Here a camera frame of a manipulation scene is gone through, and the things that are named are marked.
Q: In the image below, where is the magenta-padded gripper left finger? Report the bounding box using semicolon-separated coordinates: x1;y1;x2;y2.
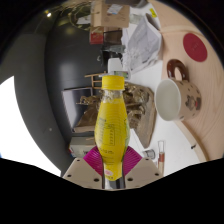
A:
62;145;105;190

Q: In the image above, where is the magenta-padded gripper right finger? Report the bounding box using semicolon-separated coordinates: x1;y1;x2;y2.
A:
120;145;164;190

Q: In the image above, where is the yellow drink bottle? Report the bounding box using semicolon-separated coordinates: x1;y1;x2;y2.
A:
94;74;131;182

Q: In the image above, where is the small paint jar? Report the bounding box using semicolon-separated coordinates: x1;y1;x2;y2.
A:
143;148;157;160

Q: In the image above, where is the white cabinet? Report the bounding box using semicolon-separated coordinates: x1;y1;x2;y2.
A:
68;135;98;158

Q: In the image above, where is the ceiling light panel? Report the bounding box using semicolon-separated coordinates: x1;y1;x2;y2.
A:
0;75;63;178

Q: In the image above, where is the wooden easel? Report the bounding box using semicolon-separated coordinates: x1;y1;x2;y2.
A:
84;71;108;90

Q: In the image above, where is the white chair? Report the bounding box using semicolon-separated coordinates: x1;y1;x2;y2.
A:
107;58;123;74

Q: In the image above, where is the flat round red coaster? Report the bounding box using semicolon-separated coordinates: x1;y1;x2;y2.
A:
182;32;208;63

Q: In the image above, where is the red box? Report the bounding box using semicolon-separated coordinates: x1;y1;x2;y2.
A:
89;26;105;45

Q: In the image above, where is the small glass jar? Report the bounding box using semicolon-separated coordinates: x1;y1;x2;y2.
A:
129;13;143;25

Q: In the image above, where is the yellow tag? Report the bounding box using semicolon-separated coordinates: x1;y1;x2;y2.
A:
148;7;158;19

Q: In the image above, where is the dark wall screen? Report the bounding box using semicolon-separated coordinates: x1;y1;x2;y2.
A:
61;87;101;129

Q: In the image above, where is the white mug with brown handle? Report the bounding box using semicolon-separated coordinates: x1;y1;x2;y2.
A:
154;59;203;122

